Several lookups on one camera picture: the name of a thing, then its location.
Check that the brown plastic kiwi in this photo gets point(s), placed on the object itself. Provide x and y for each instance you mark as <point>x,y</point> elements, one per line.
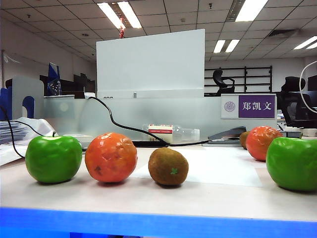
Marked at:
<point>244,140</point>
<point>166,166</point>

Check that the orange plastic tangerine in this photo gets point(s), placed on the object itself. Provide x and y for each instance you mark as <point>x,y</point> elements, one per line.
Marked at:
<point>260,143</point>
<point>110,157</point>

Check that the green plastic apple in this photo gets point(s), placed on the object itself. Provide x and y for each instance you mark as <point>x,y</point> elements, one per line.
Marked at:
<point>292,163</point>
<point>53,158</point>

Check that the clear plastic bottle red label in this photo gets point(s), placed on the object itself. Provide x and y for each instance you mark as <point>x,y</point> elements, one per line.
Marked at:
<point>161,131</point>

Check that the black flat pad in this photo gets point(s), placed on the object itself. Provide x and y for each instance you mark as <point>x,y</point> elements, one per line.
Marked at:
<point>148,143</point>

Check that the frosted glass desk partition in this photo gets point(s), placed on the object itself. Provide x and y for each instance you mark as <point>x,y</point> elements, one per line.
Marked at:
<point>185,111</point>

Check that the white board panel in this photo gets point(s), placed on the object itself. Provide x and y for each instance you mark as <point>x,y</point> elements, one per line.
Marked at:
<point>148,64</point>

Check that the grey stapler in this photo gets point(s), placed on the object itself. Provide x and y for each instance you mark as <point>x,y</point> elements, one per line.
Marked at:
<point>223,136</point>

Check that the white power strip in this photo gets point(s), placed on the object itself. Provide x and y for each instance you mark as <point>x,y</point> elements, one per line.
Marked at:
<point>85,140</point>

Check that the white paper sheet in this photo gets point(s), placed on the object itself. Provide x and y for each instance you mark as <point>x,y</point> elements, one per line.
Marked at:
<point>218,168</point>

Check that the dark office cabinet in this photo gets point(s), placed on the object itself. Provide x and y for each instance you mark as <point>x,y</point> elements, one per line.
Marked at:
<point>79,84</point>

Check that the red hanging ornament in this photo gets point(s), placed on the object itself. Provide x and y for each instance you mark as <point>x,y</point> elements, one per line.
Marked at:
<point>121,33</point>

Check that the fluorescent ceiling light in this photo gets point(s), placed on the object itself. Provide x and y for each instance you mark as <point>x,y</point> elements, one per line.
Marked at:
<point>219,45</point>
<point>250,10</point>
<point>128,15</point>
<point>305,42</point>

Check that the black shelf rack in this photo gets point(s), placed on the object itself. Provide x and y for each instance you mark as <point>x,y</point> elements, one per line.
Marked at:
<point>245,79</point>

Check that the purple white name plate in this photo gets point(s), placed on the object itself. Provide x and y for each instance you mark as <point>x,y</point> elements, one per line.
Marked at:
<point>256,106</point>

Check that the blue glass trophy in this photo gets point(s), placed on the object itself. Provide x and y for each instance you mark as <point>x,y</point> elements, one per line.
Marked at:
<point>52,74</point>

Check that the white plastic bag with papers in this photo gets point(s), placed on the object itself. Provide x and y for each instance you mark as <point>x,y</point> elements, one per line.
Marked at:
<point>37,126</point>

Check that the dark flat box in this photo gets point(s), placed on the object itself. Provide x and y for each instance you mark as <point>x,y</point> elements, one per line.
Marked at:
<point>292,134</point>

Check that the grey blue file holder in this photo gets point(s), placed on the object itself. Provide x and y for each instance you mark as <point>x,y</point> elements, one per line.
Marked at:
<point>27,86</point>

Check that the black mesh office chair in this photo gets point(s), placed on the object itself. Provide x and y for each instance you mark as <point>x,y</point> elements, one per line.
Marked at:
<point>294,106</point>

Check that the dark ceiling air vent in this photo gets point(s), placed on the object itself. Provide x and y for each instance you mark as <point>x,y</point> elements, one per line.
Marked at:
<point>282,33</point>

